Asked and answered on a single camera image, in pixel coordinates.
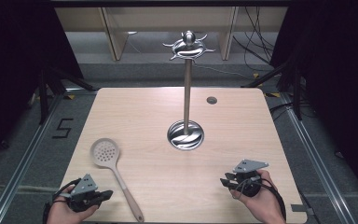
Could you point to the black metal stand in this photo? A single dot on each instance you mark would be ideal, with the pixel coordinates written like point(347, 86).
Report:
point(43, 96)
point(297, 93)

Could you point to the grey table corner bracket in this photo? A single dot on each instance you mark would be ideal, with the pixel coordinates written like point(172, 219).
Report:
point(301, 208)

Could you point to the light wooden shelf unit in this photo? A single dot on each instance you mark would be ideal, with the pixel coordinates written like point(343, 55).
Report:
point(167, 18)

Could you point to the person's left hand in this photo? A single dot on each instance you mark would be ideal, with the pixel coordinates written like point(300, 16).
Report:
point(62, 212)

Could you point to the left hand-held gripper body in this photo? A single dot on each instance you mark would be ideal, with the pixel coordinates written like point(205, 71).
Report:
point(84, 186)

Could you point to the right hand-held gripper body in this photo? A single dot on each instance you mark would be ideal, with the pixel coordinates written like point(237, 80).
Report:
point(248, 174)

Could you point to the beige slotted skimmer spoon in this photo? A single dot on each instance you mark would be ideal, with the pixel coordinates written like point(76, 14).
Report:
point(105, 153)

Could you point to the yellow black floor tape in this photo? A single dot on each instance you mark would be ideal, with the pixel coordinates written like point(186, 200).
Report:
point(70, 96)
point(272, 94)
point(256, 75)

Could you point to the steel utensil rack stand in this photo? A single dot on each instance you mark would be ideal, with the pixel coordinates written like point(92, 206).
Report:
point(186, 93)

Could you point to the aluminium floor rail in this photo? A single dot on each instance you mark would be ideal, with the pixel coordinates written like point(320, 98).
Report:
point(317, 155)
point(21, 165)

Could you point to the black curtain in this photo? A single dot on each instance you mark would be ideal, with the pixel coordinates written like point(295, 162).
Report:
point(338, 77)
point(9, 62)

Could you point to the person's right hand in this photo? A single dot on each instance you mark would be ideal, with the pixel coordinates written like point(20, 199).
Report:
point(264, 202)

